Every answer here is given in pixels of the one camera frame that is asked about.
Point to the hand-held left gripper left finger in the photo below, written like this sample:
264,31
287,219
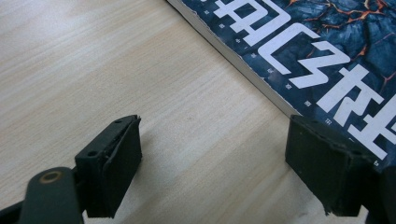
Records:
109,174

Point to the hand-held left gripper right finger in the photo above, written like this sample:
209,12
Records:
330,168

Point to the dark illustrated magazine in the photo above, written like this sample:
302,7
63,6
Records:
311,37

